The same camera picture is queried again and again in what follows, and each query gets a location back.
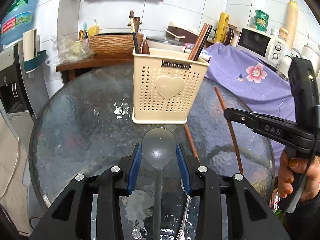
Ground wooden side table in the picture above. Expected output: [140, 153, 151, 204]
[55, 53, 133, 83]

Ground purple floral cloth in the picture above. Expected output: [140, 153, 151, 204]
[204, 42, 298, 176]

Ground white microwave oven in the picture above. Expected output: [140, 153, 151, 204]
[236, 27, 286, 68]

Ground tall beige roll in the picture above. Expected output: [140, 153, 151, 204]
[286, 0, 298, 49]

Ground dark glass bottle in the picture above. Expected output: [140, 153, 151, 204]
[224, 28, 234, 46]

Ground curved brown chopstick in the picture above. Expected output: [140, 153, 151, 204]
[214, 86, 244, 175]

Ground grey plastic spoon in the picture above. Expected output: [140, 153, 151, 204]
[142, 127, 176, 239]

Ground yellow soap bottle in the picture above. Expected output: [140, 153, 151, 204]
[88, 20, 100, 38]

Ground clear plastic bag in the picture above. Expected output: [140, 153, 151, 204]
[45, 37, 94, 68]

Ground person's right hand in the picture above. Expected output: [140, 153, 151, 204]
[277, 151, 320, 204]

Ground beige cloth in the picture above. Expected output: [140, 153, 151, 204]
[1, 118, 30, 233]

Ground brown chopstick near holder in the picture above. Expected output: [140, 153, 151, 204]
[184, 124, 200, 162]

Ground cream plastic utensil holder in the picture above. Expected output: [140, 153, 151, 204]
[132, 48, 209, 124]

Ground yellow box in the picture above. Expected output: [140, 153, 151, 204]
[214, 12, 229, 43]

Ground blue water jug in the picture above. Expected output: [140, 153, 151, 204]
[1, 0, 38, 47]

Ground woven basket sink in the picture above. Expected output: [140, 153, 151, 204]
[89, 33, 135, 55]

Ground brown wooden chopstick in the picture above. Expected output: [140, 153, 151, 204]
[188, 23, 213, 61]

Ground rice cooker with spoon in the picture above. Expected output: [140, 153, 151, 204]
[145, 22, 199, 52]

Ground silver metal spoon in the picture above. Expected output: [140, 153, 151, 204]
[176, 181, 192, 240]

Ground black gold-tipped chopstick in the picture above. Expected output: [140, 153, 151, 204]
[130, 10, 142, 54]

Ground water dispenser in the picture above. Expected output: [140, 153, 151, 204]
[1, 39, 49, 147]

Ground green stacked cups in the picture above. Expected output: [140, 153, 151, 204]
[252, 9, 270, 32]

